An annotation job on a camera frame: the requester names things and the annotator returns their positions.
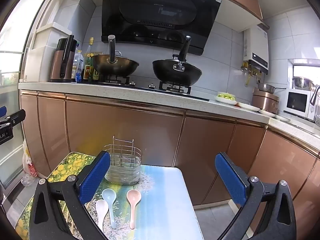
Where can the yellow cap oil bottle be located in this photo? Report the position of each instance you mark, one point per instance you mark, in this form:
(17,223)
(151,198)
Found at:
(88,65)

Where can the plate of green vegetables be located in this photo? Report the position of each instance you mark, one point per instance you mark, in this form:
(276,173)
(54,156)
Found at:
(226,97)

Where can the brown and black knife block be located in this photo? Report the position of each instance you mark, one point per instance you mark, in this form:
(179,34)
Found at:
(61,65)

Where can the pink ceramic spoon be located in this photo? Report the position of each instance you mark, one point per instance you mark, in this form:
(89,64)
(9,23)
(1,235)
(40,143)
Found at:
(133,197)

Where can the dark sauce bottle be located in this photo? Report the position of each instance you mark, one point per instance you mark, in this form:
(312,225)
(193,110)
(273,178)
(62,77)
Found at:
(96,75)

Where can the copper rice cooker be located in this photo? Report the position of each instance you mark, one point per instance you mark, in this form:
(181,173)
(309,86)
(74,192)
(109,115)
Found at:
(265,102)

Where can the white and red plastic bag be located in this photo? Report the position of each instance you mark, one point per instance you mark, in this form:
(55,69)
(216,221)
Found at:
(28,160)

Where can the white water heater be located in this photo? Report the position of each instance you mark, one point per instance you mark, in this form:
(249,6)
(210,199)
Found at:
(257,47)

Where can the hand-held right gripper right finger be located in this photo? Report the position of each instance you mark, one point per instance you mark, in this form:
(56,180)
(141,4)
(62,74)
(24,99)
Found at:
(231,177)

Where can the steel bowl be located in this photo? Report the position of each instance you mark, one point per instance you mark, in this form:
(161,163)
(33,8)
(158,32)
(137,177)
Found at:
(302,83)

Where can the steel faucet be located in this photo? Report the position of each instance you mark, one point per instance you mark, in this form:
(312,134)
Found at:
(315,97)

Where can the white plate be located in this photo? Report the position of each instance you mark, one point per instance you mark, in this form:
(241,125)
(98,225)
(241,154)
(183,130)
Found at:
(282,119)
(247,107)
(267,113)

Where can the white storage boxes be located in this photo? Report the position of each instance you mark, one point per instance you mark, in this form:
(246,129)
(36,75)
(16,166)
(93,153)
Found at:
(42,52)

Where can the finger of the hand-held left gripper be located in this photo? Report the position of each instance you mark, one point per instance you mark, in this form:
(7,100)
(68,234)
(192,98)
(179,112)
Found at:
(16,117)
(2,111)

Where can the copper lower kitchen cabinets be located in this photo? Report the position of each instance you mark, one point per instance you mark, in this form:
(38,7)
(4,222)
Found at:
(125,127)

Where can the small steel pot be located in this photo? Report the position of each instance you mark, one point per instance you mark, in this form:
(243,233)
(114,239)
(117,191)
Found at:
(265,87)

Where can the wooden chopstick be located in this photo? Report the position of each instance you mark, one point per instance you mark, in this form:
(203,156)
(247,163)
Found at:
(63,208)
(69,220)

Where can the light blue ceramic spoon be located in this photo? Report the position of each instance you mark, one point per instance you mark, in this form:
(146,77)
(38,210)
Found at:
(108,197)

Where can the black gas stove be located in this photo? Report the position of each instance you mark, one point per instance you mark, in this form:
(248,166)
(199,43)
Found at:
(145,88)

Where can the yellow gas valves and pipes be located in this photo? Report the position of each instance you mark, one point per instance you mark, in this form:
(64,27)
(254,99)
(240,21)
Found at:
(248,73)

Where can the floral print table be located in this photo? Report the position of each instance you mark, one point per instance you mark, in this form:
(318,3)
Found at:
(160,205)

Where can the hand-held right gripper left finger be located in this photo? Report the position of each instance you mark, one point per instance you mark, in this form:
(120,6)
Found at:
(93,177)

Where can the black range hood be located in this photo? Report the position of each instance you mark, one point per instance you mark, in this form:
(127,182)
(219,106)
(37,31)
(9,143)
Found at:
(160,12)

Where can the white microwave oven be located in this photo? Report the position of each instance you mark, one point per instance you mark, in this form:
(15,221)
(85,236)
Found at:
(297,102)

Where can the white ceramic spoon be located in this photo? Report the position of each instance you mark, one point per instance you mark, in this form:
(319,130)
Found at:
(102,208)

